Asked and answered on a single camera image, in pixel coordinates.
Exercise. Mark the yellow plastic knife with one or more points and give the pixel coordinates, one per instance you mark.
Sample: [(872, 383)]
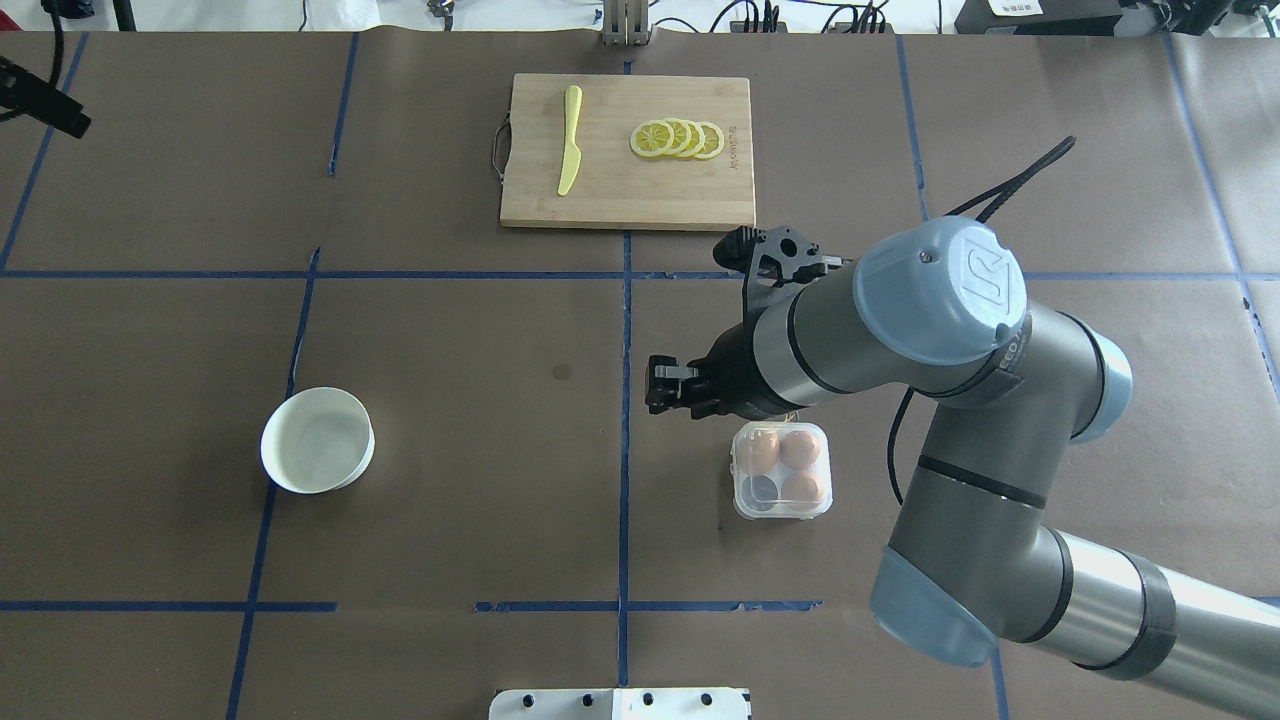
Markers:
[(571, 153)]

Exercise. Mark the bamboo cutting board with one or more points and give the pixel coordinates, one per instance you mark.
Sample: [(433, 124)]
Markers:
[(616, 189)]

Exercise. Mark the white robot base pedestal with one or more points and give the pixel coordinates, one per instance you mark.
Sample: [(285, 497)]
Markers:
[(623, 703)]

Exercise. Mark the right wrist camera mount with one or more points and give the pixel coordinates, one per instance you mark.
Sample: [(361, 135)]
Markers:
[(774, 263)]

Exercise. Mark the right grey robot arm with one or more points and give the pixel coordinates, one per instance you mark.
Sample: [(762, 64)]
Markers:
[(944, 309)]

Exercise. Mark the brown egg from bowl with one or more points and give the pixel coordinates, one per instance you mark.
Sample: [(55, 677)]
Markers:
[(761, 451)]

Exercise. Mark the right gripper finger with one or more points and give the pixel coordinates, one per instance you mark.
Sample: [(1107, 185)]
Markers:
[(668, 384)]

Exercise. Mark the clear plastic egg box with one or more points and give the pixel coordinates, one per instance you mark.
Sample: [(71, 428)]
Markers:
[(758, 497)]

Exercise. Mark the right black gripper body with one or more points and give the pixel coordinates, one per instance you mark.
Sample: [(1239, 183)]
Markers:
[(737, 373)]

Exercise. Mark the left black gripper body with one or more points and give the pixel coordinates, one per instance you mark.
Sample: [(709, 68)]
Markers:
[(53, 110)]

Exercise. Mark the white round bowl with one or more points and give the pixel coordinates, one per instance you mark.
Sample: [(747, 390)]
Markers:
[(318, 440)]

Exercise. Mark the brown egg front slot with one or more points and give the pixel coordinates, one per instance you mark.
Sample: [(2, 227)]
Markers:
[(804, 492)]

